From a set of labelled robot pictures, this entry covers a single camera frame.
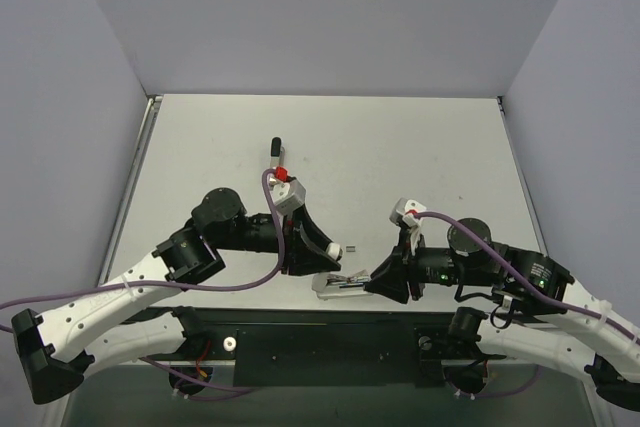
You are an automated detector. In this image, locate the purple cable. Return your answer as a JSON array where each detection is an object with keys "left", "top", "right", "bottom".
[
  {"left": 414, "top": 211, "right": 640, "bottom": 348},
  {"left": 0, "top": 169, "right": 291, "bottom": 333}
]

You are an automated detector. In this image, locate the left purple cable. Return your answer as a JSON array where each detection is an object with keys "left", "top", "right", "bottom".
[{"left": 0, "top": 169, "right": 291, "bottom": 333}]

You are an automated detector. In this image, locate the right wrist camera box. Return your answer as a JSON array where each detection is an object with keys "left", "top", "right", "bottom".
[{"left": 389, "top": 198, "right": 427, "bottom": 255}]

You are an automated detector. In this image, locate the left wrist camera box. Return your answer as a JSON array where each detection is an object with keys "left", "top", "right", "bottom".
[{"left": 269, "top": 166, "right": 306, "bottom": 216}]

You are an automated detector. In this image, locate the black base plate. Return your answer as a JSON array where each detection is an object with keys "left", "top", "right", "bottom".
[{"left": 169, "top": 306, "right": 509, "bottom": 391}]

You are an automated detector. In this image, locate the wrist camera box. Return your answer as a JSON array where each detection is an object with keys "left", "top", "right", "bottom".
[
  {"left": 389, "top": 198, "right": 427, "bottom": 255},
  {"left": 269, "top": 166, "right": 306, "bottom": 216}
]

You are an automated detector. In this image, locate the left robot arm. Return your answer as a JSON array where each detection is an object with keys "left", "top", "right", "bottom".
[{"left": 11, "top": 182, "right": 342, "bottom": 405}]

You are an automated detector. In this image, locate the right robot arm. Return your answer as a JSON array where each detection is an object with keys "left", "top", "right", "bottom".
[{"left": 364, "top": 209, "right": 639, "bottom": 412}]

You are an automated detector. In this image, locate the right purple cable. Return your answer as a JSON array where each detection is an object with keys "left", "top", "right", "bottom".
[{"left": 414, "top": 211, "right": 640, "bottom": 348}]

